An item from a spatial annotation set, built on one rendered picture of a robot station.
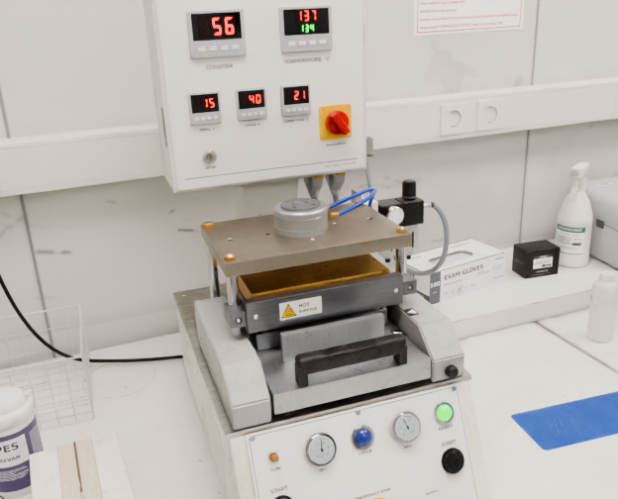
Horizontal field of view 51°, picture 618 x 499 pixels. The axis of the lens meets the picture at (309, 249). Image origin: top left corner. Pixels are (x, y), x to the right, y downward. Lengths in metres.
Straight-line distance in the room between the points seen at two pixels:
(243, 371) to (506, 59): 1.11
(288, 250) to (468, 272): 0.69
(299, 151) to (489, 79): 0.72
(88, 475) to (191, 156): 0.48
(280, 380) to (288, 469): 0.11
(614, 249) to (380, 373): 0.95
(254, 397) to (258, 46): 0.52
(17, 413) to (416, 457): 0.57
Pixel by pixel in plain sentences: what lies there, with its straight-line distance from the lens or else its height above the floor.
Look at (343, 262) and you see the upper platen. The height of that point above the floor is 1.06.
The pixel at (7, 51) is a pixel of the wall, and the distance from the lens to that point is 1.33.
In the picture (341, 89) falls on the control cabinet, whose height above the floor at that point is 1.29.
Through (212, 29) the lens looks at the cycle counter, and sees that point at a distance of 1.00.
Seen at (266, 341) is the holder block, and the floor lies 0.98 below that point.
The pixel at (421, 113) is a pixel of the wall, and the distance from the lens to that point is 1.51.
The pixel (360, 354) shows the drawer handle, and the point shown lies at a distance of 0.83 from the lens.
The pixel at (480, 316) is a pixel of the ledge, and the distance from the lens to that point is 1.40.
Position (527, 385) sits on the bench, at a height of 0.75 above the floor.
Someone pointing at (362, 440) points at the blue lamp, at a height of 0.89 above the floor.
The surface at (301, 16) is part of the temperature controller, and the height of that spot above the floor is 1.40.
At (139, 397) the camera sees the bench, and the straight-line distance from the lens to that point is 1.27.
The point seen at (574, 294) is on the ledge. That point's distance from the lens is 1.55.
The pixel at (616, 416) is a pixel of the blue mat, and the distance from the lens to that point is 1.23.
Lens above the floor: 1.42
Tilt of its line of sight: 21 degrees down
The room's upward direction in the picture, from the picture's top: 3 degrees counter-clockwise
